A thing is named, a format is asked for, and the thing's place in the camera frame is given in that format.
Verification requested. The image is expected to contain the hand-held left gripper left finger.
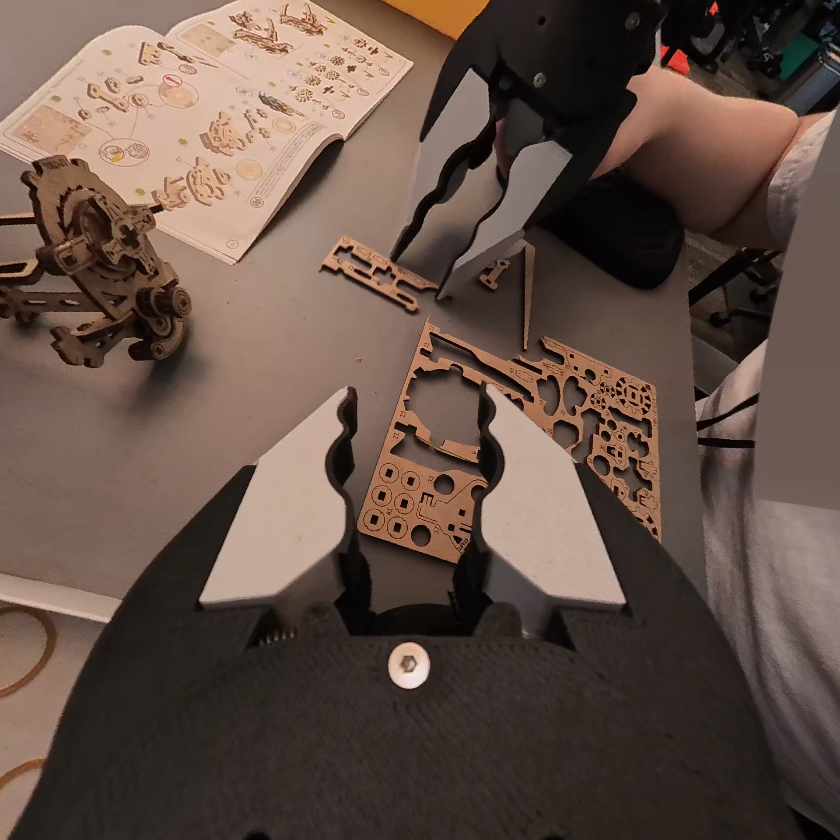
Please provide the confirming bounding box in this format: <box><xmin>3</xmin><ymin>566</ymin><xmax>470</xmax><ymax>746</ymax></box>
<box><xmin>198</xmin><ymin>386</ymin><xmax>375</xmax><ymax>634</ymax></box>

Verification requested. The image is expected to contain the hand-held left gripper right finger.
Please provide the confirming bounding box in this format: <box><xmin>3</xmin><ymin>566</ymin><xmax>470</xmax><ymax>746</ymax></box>
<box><xmin>453</xmin><ymin>382</ymin><xmax>627</xmax><ymax>641</ymax></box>

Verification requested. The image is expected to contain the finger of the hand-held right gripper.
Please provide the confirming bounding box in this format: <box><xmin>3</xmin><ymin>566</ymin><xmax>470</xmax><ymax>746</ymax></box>
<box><xmin>436</xmin><ymin>98</ymin><xmax>592</xmax><ymax>303</ymax></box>
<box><xmin>390</xmin><ymin>66</ymin><xmax>503</xmax><ymax>262</ymax></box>

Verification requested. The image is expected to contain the thin wooden stick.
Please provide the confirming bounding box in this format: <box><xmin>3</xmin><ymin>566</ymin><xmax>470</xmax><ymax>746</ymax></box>
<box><xmin>520</xmin><ymin>239</ymin><xmax>536</xmax><ymax>350</ymax></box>

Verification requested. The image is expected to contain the large wooden parts sheet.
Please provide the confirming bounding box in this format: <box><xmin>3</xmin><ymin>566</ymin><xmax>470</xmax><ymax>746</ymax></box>
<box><xmin>357</xmin><ymin>318</ymin><xmax>662</xmax><ymax>565</ymax></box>

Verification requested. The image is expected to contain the small wooden parts strip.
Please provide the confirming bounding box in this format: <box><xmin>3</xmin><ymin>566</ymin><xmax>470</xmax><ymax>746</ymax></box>
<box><xmin>319</xmin><ymin>236</ymin><xmax>439</xmax><ymax>315</ymax></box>

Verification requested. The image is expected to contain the person's right forearm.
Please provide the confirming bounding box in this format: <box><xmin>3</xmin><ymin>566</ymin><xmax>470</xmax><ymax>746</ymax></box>
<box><xmin>591</xmin><ymin>66</ymin><xmax>805</xmax><ymax>253</ymax></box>

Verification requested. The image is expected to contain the assembled wooden model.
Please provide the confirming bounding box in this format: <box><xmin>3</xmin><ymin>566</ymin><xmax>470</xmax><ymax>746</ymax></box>
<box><xmin>0</xmin><ymin>156</ymin><xmax>193</xmax><ymax>367</ymax></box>

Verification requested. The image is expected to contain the yellow box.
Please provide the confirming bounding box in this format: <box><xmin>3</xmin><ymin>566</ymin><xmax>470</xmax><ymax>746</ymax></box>
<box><xmin>384</xmin><ymin>0</ymin><xmax>496</xmax><ymax>40</ymax></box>

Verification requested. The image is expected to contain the grey office chair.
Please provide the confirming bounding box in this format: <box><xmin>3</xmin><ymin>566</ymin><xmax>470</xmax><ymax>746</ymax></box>
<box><xmin>689</xmin><ymin>289</ymin><xmax>775</xmax><ymax>395</ymax></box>

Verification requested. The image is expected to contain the open instruction booklet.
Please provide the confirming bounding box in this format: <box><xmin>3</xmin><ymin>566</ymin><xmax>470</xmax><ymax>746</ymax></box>
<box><xmin>0</xmin><ymin>0</ymin><xmax>416</xmax><ymax>266</ymax></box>

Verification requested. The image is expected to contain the pile of rubber bands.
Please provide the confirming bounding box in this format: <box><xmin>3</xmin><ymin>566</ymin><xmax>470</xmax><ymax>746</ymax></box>
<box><xmin>0</xmin><ymin>604</ymin><xmax>59</xmax><ymax>791</ymax></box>

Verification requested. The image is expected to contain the white cardboard box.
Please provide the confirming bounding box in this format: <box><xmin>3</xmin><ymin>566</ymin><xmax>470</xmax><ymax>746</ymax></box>
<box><xmin>0</xmin><ymin>572</ymin><xmax>129</xmax><ymax>840</ymax></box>

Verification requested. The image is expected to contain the black lanyard strap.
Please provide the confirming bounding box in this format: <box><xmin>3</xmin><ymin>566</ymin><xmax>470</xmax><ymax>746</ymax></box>
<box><xmin>696</xmin><ymin>394</ymin><xmax>762</xmax><ymax>450</ymax></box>

